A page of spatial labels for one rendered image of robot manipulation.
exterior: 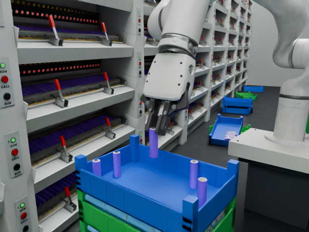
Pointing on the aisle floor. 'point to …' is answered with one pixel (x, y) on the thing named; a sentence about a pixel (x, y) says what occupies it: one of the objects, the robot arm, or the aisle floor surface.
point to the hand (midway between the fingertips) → (157, 124)
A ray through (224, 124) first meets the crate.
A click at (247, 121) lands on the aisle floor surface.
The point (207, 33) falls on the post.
